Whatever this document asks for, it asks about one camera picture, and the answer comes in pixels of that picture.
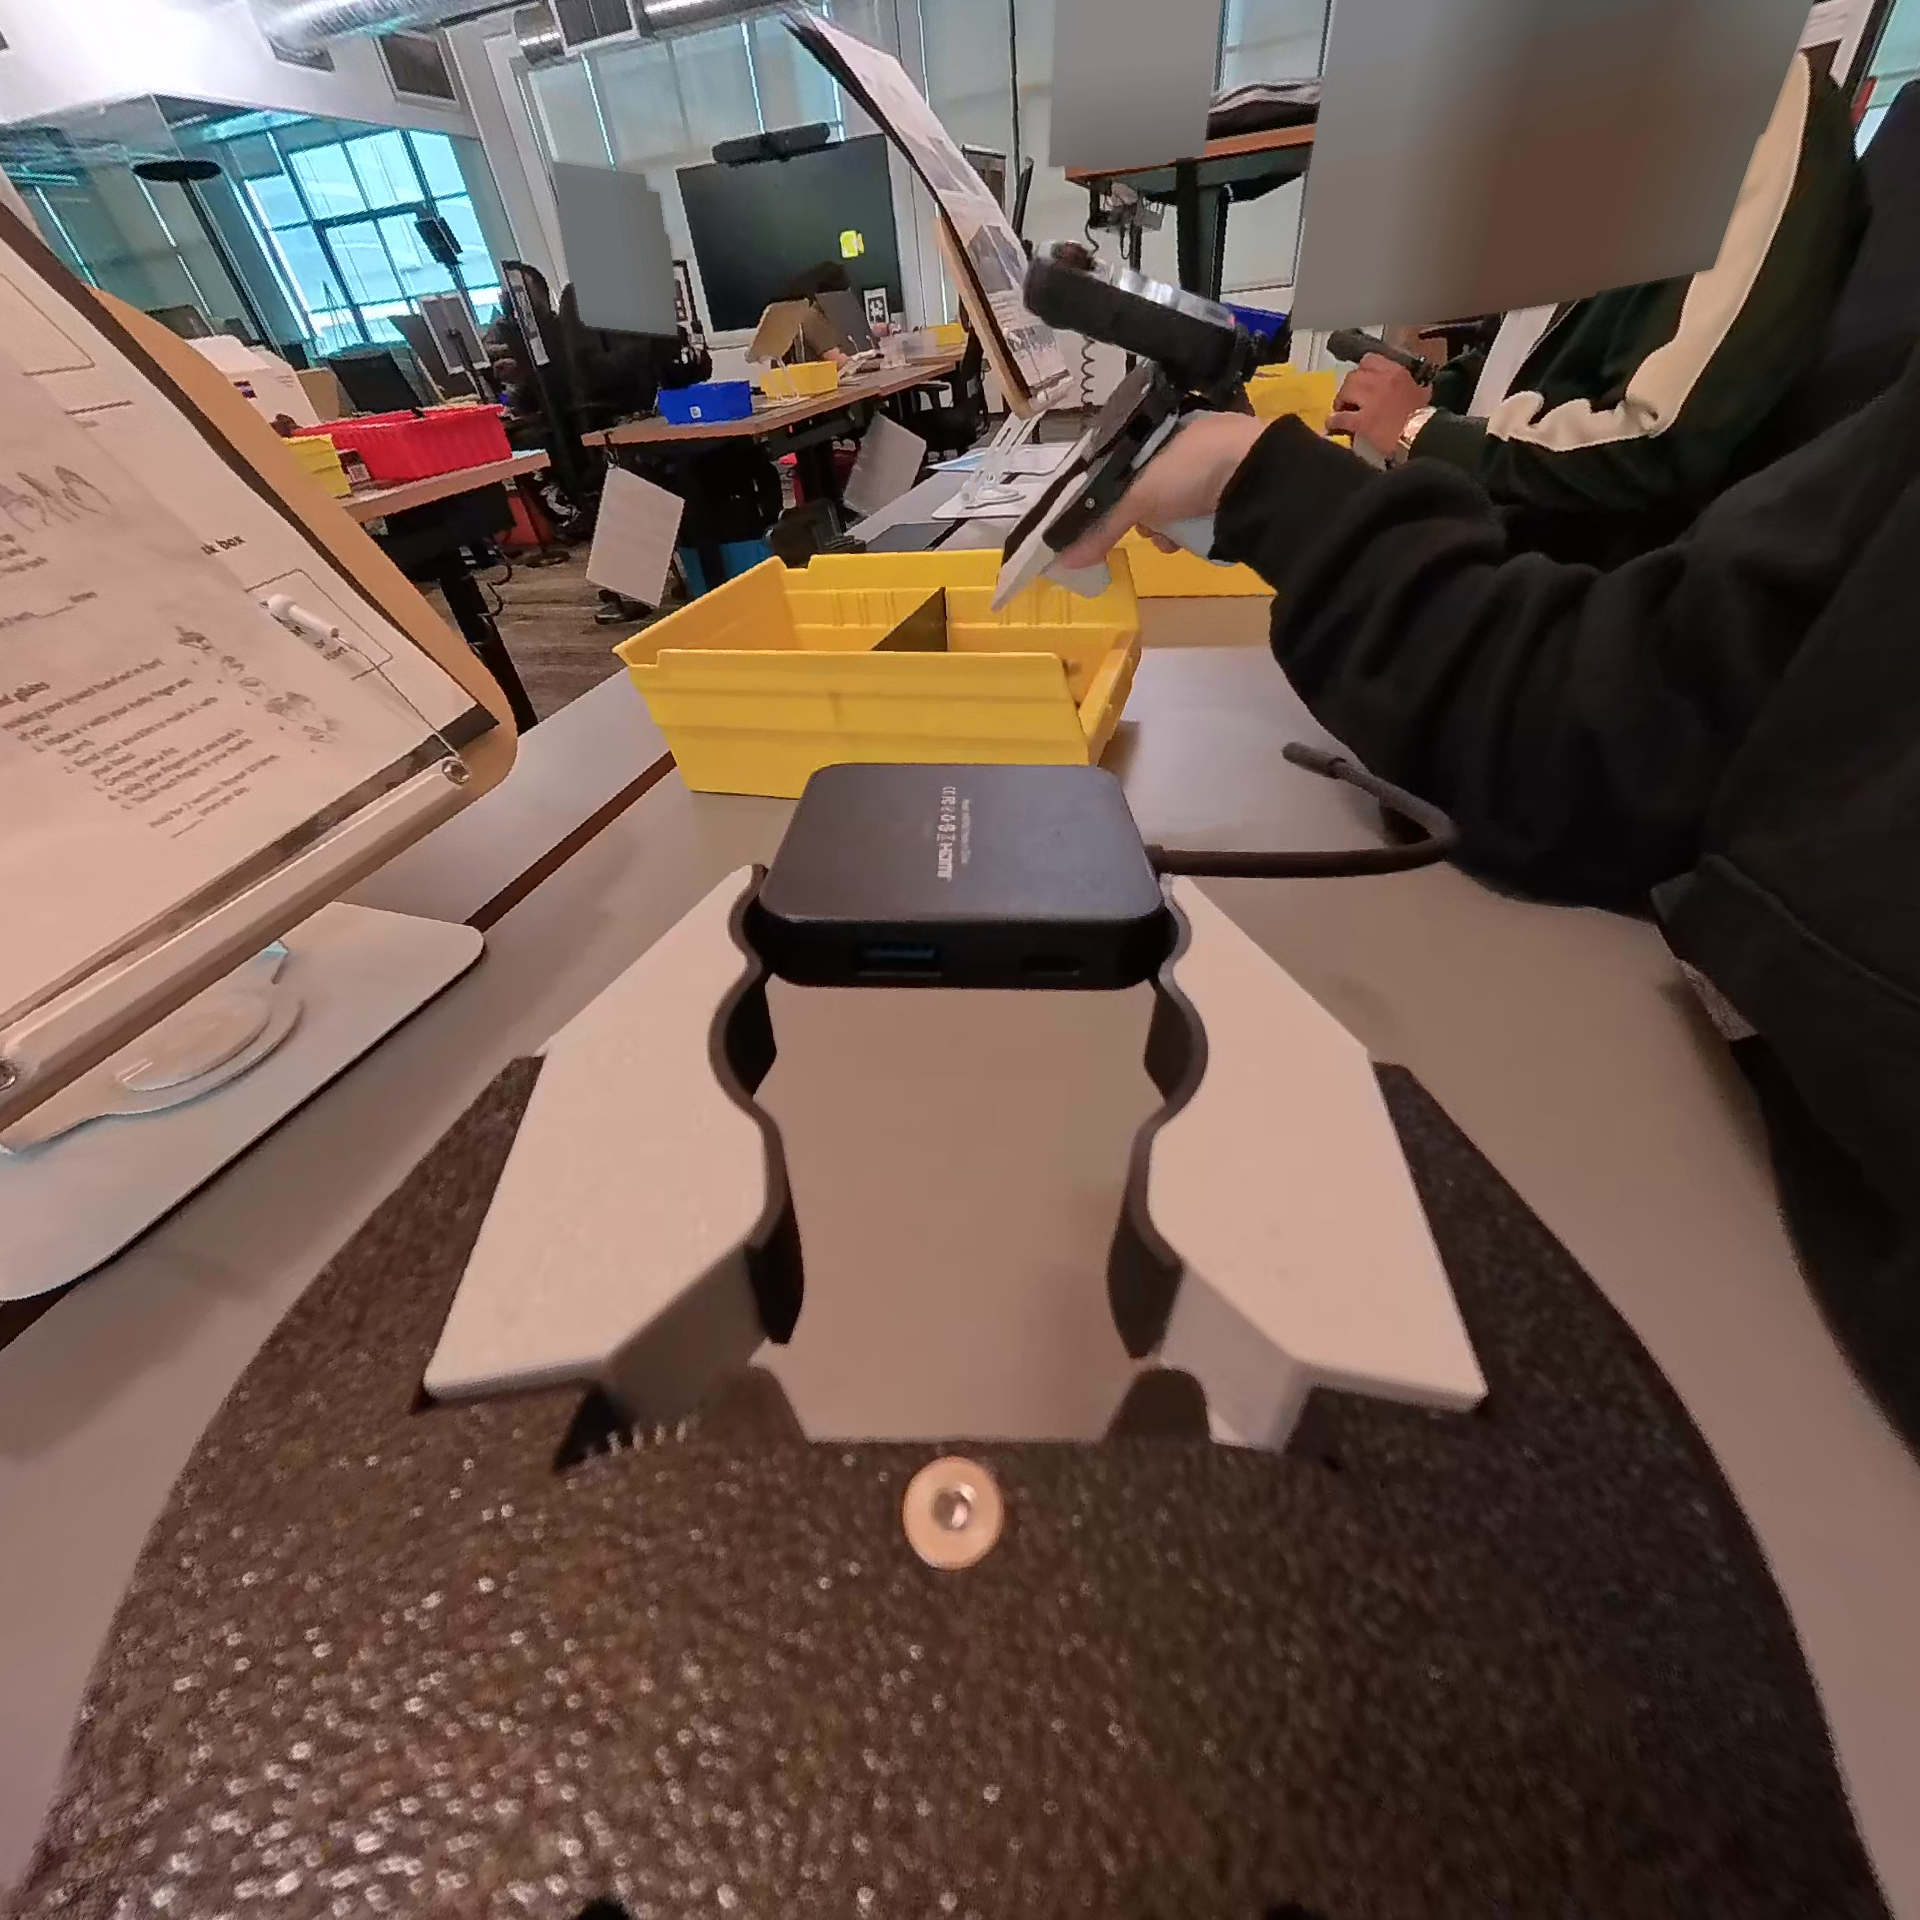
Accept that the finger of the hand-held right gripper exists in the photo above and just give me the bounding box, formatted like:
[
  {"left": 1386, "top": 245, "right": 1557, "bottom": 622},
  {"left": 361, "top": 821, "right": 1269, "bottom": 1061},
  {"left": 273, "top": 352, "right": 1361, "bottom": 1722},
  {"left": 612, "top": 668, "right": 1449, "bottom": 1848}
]
[{"left": 990, "top": 364, "right": 1190, "bottom": 615}]

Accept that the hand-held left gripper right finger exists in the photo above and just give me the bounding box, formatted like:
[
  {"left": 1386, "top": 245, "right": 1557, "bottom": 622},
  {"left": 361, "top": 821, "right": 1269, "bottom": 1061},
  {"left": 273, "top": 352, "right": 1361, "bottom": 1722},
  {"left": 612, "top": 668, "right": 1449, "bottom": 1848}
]
[{"left": 1113, "top": 877, "right": 1491, "bottom": 1454}]

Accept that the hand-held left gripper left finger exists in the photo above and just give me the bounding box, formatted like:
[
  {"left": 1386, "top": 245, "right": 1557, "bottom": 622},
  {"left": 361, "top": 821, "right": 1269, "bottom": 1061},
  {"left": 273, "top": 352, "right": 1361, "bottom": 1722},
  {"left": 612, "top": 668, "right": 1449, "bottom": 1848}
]
[{"left": 423, "top": 861, "right": 805, "bottom": 1426}]

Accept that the black hub cable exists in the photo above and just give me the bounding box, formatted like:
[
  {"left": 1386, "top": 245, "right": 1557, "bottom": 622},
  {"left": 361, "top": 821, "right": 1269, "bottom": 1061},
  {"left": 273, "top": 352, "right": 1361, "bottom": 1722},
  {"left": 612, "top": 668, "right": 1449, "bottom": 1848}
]
[{"left": 1148, "top": 738, "right": 1460, "bottom": 880}]

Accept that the black square usb hub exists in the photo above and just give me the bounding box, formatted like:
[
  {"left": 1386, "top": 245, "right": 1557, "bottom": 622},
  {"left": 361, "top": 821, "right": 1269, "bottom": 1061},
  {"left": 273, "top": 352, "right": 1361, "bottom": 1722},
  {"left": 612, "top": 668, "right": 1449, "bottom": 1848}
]
[{"left": 747, "top": 760, "right": 1175, "bottom": 995}]

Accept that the person's right forearm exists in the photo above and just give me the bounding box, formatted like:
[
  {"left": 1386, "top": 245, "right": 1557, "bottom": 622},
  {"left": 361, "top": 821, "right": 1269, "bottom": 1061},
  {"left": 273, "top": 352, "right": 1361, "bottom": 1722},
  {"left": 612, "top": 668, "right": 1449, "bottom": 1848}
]
[{"left": 1212, "top": 412, "right": 1920, "bottom": 922}]

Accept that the person's right hand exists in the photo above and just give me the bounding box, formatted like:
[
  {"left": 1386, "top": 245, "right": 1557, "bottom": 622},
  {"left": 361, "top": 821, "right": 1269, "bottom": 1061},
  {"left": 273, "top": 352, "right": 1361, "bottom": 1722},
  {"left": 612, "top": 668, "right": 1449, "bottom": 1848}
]
[{"left": 1070, "top": 408, "right": 1281, "bottom": 567}]

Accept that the wooden document stand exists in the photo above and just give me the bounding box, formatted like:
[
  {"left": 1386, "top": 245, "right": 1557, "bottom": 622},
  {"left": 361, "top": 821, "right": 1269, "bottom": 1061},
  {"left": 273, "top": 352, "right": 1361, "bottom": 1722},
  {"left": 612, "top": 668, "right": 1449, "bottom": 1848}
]
[{"left": 780, "top": 6, "right": 1085, "bottom": 518}]

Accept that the hanging white paper sheet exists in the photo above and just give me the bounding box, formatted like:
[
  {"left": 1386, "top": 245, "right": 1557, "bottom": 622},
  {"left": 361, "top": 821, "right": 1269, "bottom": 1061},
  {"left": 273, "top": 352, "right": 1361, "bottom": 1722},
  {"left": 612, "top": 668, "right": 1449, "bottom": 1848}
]
[
  {"left": 586, "top": 464, "right": 685, "bottom": 605},
  {"left": 843, "top": 412, "right": 929, "bottom": 518}
]

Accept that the instruction sheet on stand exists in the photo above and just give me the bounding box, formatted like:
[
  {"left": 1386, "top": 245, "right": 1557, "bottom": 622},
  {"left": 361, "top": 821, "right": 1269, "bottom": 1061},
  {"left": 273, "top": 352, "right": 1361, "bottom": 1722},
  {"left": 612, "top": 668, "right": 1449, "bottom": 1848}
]
[{"left": 0, "top": 195, "right": 518, "bottom": 1308}]

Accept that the wooden standing desk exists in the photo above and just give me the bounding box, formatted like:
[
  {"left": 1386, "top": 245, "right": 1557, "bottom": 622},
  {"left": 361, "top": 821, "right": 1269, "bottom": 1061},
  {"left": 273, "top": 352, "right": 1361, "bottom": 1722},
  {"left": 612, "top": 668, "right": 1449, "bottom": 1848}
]
[
  {"left": 583, "top": 356, "right": 985, "bottom": 602},
  {"left": 343, "top": 448, "right": 554, "bottom": 728}
]

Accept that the person's black hoodie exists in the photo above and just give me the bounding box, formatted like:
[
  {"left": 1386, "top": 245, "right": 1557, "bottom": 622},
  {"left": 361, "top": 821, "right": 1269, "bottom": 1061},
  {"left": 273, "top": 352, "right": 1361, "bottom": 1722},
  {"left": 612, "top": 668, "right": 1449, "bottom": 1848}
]
[{"left": 1651, "top": 838, "right": 1920, "bottom": 1443}]

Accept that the red plastic bin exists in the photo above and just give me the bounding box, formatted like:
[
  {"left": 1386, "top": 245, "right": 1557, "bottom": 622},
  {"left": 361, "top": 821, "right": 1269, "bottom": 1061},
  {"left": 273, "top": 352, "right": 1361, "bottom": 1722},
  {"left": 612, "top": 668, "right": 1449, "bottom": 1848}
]
[{"left": 293, "top": 403, "right": 510, "bottom": 485}]

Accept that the black wall monitor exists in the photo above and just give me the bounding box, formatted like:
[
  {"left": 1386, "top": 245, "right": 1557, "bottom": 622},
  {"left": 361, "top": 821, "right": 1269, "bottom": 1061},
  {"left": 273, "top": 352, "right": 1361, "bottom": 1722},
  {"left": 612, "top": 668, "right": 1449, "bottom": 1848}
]
[{"left": 675, "top": 135, "right": 906, "bottom": 336}]

